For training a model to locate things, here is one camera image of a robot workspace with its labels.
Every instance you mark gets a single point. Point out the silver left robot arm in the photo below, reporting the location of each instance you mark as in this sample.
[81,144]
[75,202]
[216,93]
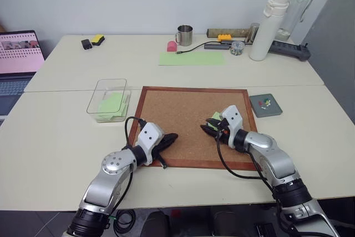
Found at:
[111,174]

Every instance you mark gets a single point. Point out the wood-framed cork board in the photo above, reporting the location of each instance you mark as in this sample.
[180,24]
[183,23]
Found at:
[177,115]

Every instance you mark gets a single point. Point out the yellow and black eraser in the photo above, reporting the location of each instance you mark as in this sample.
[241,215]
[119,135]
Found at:
[98,39]

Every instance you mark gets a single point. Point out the small green sticky note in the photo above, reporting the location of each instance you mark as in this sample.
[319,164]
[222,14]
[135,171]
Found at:
[215,115]

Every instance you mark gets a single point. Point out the open laptop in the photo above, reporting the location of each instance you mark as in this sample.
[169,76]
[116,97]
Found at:
[16,54]

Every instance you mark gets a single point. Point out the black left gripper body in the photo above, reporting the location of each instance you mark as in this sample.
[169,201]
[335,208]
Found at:
[162,144]

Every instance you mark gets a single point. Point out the black power strip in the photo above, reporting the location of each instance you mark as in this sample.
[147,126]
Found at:
[291,49]

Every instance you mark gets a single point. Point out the pink block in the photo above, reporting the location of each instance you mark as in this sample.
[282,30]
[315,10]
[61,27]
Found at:
[172,47]

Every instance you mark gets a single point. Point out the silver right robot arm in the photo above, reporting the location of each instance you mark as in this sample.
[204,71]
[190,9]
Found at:
[280,165]

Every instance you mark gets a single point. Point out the clear plastic box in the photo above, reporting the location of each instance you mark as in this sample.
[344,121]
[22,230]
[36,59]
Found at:
[93,103]

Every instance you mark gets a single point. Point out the yellow toy brick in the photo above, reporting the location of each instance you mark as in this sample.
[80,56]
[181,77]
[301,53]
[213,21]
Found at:
[224,37]

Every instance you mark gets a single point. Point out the clear bottle with green lid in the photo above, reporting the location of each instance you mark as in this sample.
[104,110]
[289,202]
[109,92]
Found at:
[294,12]

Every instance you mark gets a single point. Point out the long brass-coloured bar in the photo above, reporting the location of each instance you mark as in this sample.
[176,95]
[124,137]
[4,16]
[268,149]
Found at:
[227,32]

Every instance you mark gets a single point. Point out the steel mug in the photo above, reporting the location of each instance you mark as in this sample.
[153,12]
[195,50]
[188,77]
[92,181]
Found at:
[185,35]

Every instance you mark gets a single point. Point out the small black box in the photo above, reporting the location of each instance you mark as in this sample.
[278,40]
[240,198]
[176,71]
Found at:
[86,44]

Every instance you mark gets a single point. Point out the white water bottle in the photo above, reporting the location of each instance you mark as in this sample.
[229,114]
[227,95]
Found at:
[262,34]

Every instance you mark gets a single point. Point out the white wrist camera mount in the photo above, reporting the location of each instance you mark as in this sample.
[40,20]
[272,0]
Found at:
[149,134]
[232,119]

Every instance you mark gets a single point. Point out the dark grey USB hub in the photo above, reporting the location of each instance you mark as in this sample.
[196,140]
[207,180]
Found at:
[216,46]

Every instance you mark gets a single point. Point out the metal cylinder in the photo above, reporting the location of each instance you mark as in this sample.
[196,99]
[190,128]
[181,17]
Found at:
[253,33]

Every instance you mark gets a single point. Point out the grey square tray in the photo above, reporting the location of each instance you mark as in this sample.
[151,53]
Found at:
[273,110]

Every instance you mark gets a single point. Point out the long green paper sheet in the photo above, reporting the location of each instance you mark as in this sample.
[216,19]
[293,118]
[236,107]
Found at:
[191,59]

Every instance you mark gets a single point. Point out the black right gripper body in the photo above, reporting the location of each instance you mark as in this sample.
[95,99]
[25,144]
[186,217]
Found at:
[222,131]

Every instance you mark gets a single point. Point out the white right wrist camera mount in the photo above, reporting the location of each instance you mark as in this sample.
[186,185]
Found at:
[232,119]

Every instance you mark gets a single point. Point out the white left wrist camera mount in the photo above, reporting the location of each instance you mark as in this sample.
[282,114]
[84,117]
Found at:
[149,134]

